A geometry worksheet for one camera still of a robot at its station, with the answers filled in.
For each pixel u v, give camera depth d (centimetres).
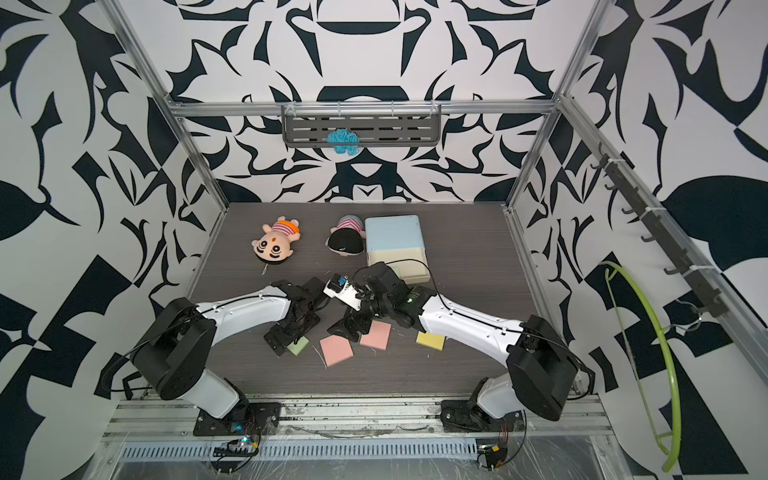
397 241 90
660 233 55
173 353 44
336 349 85
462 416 75
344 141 92
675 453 50
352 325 67
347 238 102
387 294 61
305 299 68
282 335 77
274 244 97
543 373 42
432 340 87
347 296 66
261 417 75
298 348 84
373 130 94
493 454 71
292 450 78
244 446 71
